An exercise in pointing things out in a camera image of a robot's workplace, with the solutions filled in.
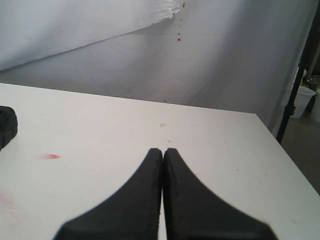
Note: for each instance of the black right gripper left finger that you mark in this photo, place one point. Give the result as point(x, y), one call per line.
point(131, 213)

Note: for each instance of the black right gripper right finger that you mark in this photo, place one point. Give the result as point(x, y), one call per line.
point(193, 212)

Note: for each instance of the black plastic tool case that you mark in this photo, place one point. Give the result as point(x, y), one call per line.
point(8, 125)

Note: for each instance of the white plastic bucket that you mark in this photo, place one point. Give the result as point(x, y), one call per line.
point(302, 99)

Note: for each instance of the black stand pole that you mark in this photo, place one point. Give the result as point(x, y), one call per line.
point(290, 108)

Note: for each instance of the white backdrop cloth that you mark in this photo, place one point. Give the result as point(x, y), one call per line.
point(236, 55)

